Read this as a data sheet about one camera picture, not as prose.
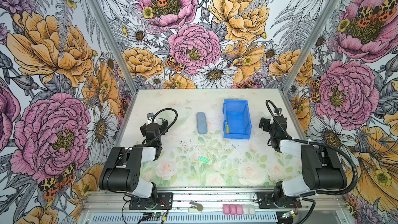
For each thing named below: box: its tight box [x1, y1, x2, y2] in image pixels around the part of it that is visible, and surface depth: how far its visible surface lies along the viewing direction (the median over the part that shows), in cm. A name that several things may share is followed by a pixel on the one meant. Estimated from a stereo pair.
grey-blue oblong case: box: [196, 111, 208, 135], surface depth 103 cm
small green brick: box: [198, 156, 210, 164], surface depth 88 cm
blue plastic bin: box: [222, 99, 253, 140], surface depth 104 cm
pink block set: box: [222, 203, 244, 215], surface depth 73 cm
